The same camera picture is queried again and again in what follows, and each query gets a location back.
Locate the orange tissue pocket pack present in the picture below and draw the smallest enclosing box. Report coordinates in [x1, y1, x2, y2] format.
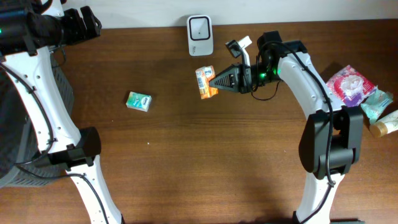
[195, 65, 218, 100]

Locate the teal tissue pocket pack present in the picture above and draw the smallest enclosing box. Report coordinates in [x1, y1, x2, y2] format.
[126, 91, 152, 112]

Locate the red purple tissue pack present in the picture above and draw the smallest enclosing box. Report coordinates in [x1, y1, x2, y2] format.
[326, 65, 377, 107]

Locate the mint green wipes packet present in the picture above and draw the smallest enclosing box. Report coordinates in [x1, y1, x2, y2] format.
[361, 88, 394, 124]

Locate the cream tube gold cap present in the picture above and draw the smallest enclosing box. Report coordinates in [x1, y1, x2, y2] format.
[369, 110, 397, 138]

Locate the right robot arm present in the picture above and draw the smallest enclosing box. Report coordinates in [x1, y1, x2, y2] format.
[209, 30, 363, 223]

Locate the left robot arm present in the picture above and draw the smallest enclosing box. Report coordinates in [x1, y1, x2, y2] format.
[1, 1, 124, 223]

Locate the white barcode scanner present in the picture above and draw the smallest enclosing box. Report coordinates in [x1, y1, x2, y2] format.
[187, 15, 214, 57]

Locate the grey plastic mesh basket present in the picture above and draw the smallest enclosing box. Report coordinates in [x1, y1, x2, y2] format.
[1, 67, 75, 188]

